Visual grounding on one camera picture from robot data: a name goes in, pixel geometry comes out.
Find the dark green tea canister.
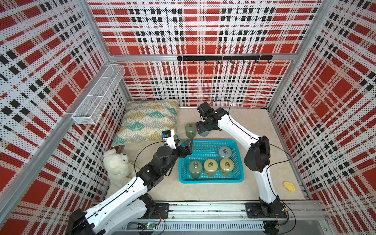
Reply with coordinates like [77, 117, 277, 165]
[189, 161, 203, 179]
[185, 122, 197, 139]

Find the yellow-green tea canister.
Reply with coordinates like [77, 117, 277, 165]
[203, 159, 218, 177]
[219, 158, 235, 176]

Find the blue-grey tea canister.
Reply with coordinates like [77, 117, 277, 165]
[199, 131, 210, 137]
[218, 146, 232, 161]

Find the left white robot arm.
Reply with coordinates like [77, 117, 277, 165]
[65, 139, 193, 235]

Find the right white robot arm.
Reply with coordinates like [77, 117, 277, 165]
[195, 102, 282, 216]

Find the teal plastic basket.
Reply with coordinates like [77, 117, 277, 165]
[178, 139, 245, 184]

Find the geometric fan pattern pillow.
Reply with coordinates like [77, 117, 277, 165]
[112, 99, 179, 147]

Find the white plush bear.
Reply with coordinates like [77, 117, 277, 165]
[103, 149, 136, 188]

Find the green circuit board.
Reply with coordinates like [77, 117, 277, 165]
[137, 222, 157, 230]

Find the yellow sponge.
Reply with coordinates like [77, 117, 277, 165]
[283, 181, 296, 193]

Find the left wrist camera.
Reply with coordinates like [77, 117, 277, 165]
[162, 129, 176, 149]

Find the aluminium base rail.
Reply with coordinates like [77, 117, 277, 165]
[115, 200, 333, 235]

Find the black hook rail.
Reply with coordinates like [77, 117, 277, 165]
[177, 55, 273, 62]

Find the white wire mesh shelf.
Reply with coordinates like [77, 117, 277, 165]
[72, 64, 125, 125]

